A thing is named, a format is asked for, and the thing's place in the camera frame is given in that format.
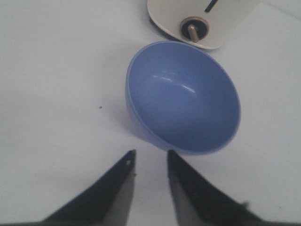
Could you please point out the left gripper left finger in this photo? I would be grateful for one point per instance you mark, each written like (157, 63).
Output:
(105, 203)

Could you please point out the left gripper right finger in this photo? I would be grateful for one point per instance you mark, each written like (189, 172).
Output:
(199, 203)

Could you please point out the blue bowl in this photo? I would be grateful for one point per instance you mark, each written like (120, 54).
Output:
(179, 98)

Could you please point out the cream white toaster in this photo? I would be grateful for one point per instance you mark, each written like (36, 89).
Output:
(201, 23)

